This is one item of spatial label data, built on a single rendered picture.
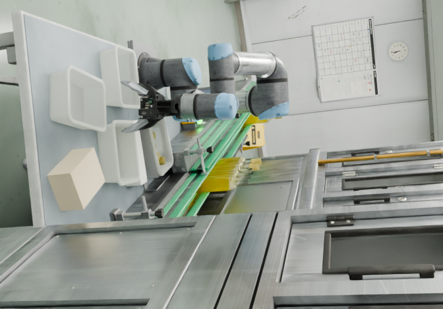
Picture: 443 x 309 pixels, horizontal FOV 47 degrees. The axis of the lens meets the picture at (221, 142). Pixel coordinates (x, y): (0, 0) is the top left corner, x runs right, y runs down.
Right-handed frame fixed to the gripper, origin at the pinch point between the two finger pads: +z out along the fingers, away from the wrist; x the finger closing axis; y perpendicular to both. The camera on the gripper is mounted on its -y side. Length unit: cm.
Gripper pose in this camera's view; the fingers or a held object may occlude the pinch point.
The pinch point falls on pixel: (121, 107)
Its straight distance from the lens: 156.7
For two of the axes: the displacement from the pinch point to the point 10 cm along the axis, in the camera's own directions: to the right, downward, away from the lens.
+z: -9.7, -0.2, 2.5
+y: -2.5, 0.7, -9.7
